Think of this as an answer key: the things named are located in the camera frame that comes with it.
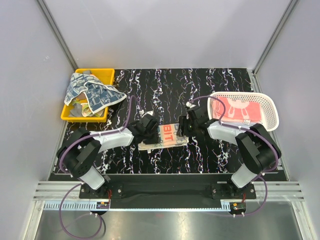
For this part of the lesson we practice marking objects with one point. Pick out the left controller board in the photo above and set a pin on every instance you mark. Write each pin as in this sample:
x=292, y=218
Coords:
x=105, y=205

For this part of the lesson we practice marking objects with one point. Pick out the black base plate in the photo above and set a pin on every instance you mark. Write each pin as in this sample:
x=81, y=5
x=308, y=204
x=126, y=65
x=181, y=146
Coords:
x=168, y=192

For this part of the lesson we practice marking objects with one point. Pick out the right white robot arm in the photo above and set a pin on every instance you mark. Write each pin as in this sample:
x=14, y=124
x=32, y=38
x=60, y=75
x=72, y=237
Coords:
x=259, y=152

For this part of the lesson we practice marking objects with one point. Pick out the colourful rabbit text towel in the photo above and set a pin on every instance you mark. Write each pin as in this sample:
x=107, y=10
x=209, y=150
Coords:
x=168, y=138

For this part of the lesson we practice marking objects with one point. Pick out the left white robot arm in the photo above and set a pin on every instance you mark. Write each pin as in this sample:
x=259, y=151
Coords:
x=78, y=154

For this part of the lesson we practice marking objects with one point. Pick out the controller board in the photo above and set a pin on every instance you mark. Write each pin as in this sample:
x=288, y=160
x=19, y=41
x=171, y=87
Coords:
x=239, y=206
x=105, y=205

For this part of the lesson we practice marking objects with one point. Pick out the small cloths in bin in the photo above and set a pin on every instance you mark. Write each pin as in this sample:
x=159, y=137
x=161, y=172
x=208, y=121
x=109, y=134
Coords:
x=81, y=109

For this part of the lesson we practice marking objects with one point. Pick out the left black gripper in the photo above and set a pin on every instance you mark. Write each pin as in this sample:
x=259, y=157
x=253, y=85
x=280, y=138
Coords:
x=155, y=139

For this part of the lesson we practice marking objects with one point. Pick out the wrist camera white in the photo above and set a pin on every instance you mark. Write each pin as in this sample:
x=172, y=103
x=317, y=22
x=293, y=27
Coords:
x=143, y=113
x=189, y=105

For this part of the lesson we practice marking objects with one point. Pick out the pink rabbit towel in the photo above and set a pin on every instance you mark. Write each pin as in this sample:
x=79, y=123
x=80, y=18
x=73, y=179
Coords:
x=238, y=111

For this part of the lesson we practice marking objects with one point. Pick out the white perforated plastic basket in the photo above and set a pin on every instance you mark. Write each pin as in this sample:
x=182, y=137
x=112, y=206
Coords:
x=270, y=118

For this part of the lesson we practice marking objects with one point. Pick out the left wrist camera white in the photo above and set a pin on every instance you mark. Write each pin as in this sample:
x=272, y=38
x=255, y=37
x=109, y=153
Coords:
x=143, y=113

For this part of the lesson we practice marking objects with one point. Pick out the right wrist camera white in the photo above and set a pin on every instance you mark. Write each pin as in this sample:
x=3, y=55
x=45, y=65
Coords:
x=189, y=105

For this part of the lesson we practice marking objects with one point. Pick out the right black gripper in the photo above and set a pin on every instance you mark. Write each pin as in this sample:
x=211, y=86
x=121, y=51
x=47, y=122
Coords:
x=183, y=122

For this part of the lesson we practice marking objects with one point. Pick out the yellow plastic bin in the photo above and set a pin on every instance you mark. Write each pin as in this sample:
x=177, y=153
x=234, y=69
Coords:
x=106, y=76

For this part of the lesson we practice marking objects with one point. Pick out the right controller board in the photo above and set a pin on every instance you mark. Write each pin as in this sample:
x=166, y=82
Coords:
x=239, y=206

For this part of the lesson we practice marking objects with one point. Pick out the blue patterned towel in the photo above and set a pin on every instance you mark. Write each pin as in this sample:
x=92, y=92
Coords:
x=98, y=95

